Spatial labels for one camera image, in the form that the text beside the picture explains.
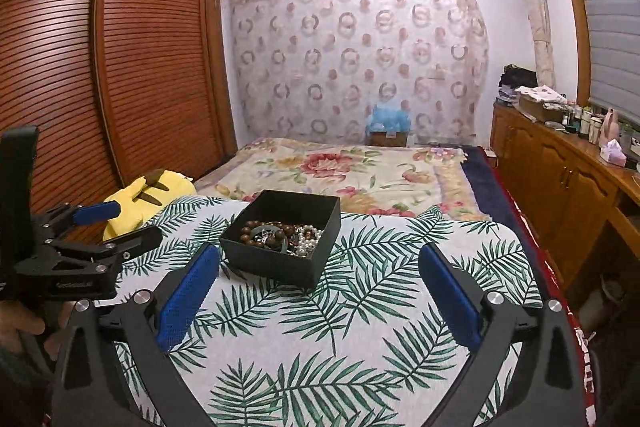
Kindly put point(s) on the pile of dark clothes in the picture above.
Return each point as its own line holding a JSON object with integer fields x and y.
{"x": 517, "y": 79}

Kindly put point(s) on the black jewelry box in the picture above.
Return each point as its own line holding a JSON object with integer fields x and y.
{"x": 280, "y": 268}

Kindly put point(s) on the person's left hand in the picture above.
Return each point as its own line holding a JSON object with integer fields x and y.
{"x": 20, "y": 319}

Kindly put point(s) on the box with floral cloth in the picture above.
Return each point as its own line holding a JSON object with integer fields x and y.
{"x": 540, "y": 102}

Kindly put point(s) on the circle pattern curtain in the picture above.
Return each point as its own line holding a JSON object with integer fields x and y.
{"x": 350, "y": 57}

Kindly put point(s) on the small cardboard box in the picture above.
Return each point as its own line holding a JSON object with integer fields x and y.
{"x": 387, "y": 139}

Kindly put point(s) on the yellow plush toy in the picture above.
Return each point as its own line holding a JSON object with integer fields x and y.
{"x": 150, "y": 197}

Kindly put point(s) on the person's left forearm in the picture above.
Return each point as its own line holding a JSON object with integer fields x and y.
{"x": 20, "y": 389}

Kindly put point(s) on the pink tissue box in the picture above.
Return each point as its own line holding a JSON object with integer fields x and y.
{"x": 612, "y": 154}

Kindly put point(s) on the brown slatted wardrobe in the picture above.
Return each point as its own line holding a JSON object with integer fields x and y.
{"x": 125, "y": 57}

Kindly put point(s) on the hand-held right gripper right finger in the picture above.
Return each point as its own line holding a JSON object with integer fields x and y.
{"x": 452, "y": 302}

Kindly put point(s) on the wooden cabinet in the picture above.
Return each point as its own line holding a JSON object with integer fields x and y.
{"x": 550, "y": 177}

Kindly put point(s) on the pink figurine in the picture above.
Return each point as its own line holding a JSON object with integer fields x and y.
{"x": 610, "y": 124}

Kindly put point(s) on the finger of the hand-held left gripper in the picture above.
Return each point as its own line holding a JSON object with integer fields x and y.
{"x": 97, "y": 212}
{"x": 135, "y": 239}

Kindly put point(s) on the grey window blind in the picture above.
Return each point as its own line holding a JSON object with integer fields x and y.
{"x": 610, "y": 7}

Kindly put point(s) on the white lace curtain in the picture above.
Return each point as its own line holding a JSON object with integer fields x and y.
{"x": 537, "y": 17}

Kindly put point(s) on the dark blue blanket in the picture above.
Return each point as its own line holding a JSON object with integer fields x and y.
{"x": 477, "y": 182}

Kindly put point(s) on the floral blanket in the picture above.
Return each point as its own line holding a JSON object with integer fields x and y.
{"x": 350, "y": 167}

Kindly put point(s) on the row of small bottles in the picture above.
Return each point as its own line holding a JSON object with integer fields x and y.
{"x": 585, "y": 124}

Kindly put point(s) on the blue plush toy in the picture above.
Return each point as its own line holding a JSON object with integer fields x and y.
{"x": 389, "y": 118}

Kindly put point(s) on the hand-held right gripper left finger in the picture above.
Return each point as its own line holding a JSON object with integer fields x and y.
{"x": 187, "y": 302}

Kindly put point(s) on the green leaf print cloth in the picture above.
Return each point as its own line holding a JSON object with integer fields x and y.
{"x": 350, "y": 322}

